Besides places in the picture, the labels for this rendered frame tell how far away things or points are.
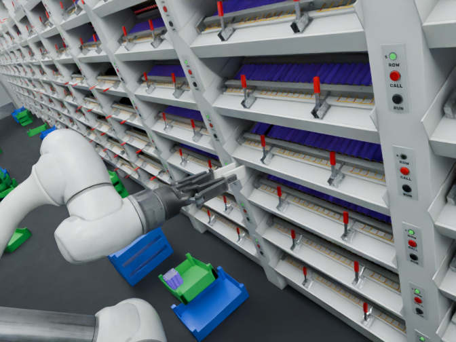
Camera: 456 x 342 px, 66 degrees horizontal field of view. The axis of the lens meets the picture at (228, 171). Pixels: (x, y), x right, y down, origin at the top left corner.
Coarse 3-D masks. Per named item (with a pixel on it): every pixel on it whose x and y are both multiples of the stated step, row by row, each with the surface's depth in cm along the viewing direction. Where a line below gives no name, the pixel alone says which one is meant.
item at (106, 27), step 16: (96, 16) 154; (112, 16) 158; (128, 16) 162; (96, 32) 164; (112, 32) 160; (128, 64) 167; (128, 80) 169; (128, 96) 180; (144, 112) 177; (160, 144) 186; (160, 160) 199; (176, 176) 196
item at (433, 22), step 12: (420, 0) 50; (432, 0) 52; (444, 0) 52; (420, 12) 51; (432, 12) 52; (444, 12) 51; (432, 24) 51; (444, 24) 50; (432, 36) 53; (444, 36) 52
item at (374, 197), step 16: (240, 128) 126; (240, 144) 125; (256, 144) 121; (240, 160) 123; (256, 160) 116; (272, 160) 111; (288, 160) 107; (304, 160) 103; (320, 160) 99; (288, 176) 105; (304, 176) 99; (320, 176) 96; (384, 176) 84; (336, 192) 91; (352, 192) 87; (368, 192) 84; (384, 192) 76; (368, 208) 87; (384, 208) 80
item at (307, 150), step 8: (248, 136) 122; (256, 136) 119; (248, 144) 122; (272, 144) 113; (280, 144) 110; (288, 144) 107; (296, 144) 105; (296, 152) 106; (304, 152) 102; (312, 152) 99; (320, 152) 98; (328, 152) 96; (328, 160) 96; (336, 160) 94; (344, 160) 91; (352, 160) 89; (360, 160) 88; (360, 168) 89; (368, 168) 86; (376, 168) 84; (368, 176) 86
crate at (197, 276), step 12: (180, 264) 191; (192, 264) 192; (204, 264) 175; (192, 276) 182; (204, 276) 165; (216, 276) 168; (168, 288) 177; (180, 288) 177; (192, 288) 162; (204, 288) 165; (180, 300) 163
